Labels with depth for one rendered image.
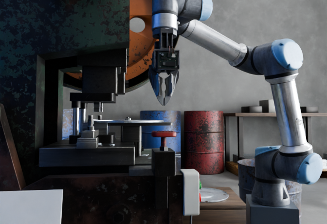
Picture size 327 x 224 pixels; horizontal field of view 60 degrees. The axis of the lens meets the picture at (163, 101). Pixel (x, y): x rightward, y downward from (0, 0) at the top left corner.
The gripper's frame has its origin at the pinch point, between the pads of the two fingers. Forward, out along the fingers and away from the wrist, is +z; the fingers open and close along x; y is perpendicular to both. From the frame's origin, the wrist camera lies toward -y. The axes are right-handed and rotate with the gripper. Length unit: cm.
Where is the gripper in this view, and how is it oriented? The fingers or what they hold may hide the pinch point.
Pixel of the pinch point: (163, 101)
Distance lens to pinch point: 83.3
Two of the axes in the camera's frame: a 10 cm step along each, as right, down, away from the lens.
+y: 1.3, -0.6, -9.9
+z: 0.0, 10.0, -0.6
